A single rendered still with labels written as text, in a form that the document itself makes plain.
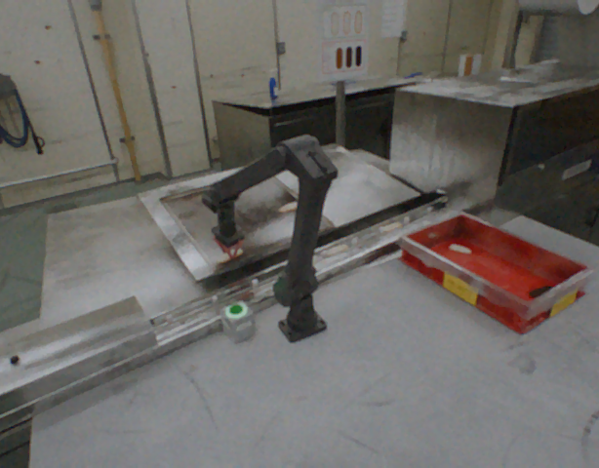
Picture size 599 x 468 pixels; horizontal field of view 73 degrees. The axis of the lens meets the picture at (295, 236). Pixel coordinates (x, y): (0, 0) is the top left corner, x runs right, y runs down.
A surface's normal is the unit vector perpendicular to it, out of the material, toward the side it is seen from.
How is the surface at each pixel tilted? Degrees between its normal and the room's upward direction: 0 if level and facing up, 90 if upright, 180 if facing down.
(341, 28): 90
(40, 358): 0
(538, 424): 0
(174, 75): 90
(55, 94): 90
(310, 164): 37
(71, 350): 0
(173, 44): 90
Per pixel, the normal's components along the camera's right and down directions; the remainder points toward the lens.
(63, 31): 0.57, 0.37
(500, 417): -0.04, -0.87
